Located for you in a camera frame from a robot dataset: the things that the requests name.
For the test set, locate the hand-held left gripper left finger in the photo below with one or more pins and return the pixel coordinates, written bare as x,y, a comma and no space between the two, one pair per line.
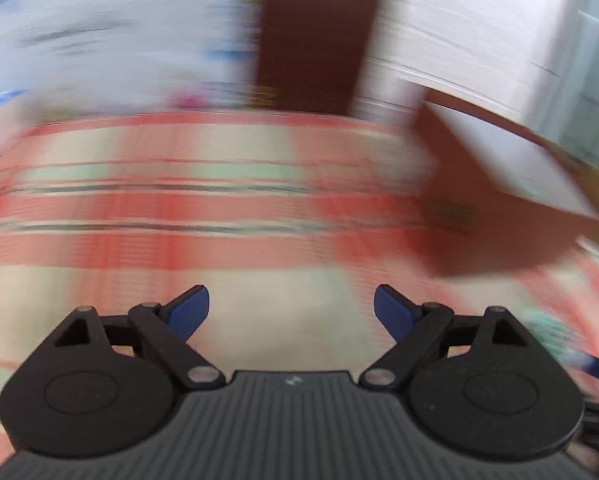
192,310

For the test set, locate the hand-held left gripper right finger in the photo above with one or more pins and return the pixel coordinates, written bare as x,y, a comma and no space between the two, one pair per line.
392,310

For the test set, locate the brown cardboard box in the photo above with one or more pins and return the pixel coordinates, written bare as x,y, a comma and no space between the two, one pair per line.
479,240

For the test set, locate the green snack packet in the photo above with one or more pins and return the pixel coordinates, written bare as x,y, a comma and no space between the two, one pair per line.
547,332

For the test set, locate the red plaid tablecloth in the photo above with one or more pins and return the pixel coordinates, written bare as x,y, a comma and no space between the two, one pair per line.
229,240

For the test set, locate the brown chair back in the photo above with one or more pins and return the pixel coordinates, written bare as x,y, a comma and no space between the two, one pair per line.
314,40

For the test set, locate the floral plastic bag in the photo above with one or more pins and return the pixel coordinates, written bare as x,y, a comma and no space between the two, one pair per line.
104,35

